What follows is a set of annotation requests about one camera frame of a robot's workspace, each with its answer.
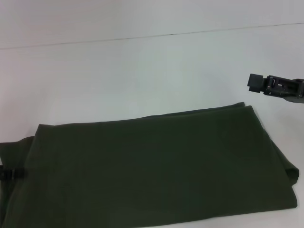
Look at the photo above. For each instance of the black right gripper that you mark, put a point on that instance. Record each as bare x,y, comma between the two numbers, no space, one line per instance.
288,90

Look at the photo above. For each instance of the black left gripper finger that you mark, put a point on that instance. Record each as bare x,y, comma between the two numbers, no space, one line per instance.
14,173

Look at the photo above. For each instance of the dark green FREE! T-shirt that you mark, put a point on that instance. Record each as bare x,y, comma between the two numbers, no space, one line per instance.
154,166

